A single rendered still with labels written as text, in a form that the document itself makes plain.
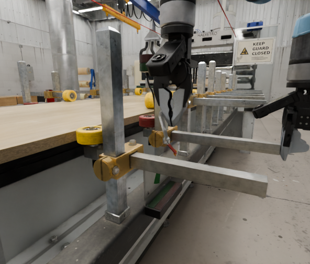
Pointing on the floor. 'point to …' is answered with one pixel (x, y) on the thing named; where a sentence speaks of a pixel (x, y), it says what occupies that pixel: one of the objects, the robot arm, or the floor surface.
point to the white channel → (223, 15)
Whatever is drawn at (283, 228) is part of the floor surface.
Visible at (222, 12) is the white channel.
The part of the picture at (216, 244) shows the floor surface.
